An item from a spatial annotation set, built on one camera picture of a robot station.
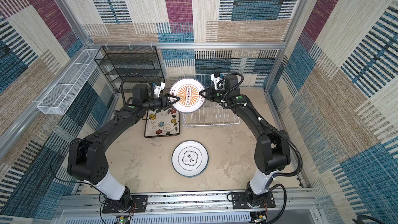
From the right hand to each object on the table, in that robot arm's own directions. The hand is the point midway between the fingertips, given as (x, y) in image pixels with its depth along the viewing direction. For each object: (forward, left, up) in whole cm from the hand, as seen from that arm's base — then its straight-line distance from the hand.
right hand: (202, 94), depth 82 cm
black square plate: (-2, +25, -23) cm, 34 cm away
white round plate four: (+2, +7, +1) cm, 8 cm away
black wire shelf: (+33, +52, -6) cm, 62 cm away
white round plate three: (-25, +7, -24) cm, 35 cm away
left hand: (-3, +12, 0) cm, 12 cm away
